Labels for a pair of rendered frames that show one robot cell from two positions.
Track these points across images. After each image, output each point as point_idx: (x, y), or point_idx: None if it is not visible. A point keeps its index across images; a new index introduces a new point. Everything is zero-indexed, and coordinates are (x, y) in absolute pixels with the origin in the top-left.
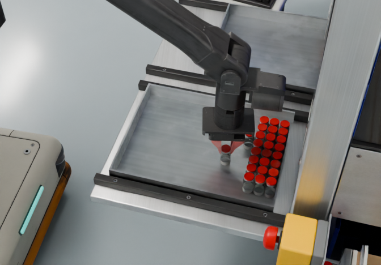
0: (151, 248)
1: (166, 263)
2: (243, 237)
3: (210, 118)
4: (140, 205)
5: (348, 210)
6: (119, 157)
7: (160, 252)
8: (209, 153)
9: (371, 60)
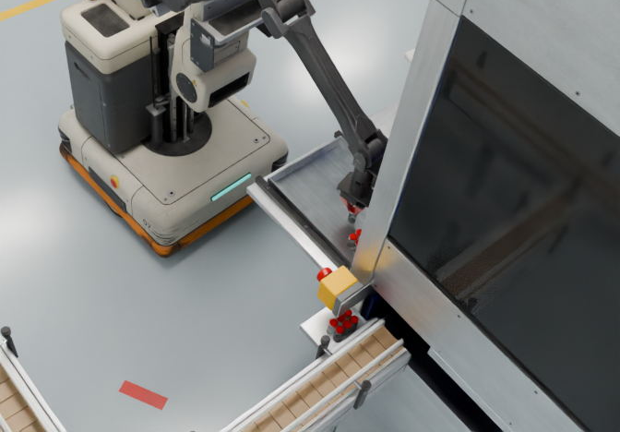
0: (307, 277)
1: (311, 296)
2: None
3: (349, 181)
4: (273, 212)
5: (380, 286)
6: (282, 174)
7: (313, 284)
8: (345, 208)
9: (399, 186)
